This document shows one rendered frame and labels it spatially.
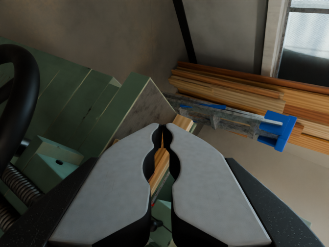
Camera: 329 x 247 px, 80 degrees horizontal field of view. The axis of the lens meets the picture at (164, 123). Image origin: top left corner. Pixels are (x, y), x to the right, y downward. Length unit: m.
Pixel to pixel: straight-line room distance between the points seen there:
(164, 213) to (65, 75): 0.45
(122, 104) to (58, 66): 0.31
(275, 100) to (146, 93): 1.40
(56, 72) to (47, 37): 0.63
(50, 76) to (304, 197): 2.75
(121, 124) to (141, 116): 0.06
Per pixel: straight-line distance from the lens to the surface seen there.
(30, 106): 0.28
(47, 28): 1.28
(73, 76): 0.60
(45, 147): 0.38
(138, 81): 0.44
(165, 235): 0.45
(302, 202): 2.88
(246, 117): 1.22
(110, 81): 0.50
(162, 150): 0.52
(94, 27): 1.42
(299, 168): 2.99
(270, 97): 1.75
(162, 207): 0.45
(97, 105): 0.47
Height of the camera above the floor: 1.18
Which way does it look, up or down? 32 degrees down
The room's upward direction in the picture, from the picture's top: 115 degrees clockwise
